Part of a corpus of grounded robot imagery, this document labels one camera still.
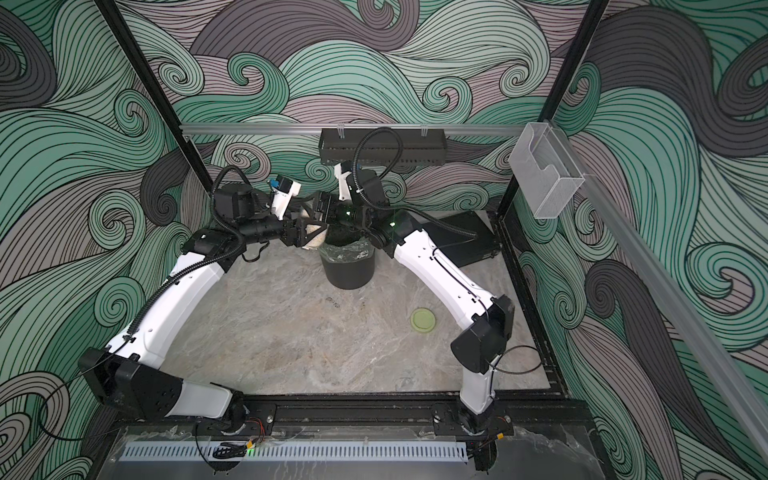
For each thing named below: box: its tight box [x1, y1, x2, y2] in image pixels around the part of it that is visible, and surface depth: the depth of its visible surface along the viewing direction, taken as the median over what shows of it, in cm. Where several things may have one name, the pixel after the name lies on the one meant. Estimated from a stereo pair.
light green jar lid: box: [410, 307, 436, 333], surface depth 92 cm
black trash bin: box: [318, 238, 376, 290], surface depth 83 cm
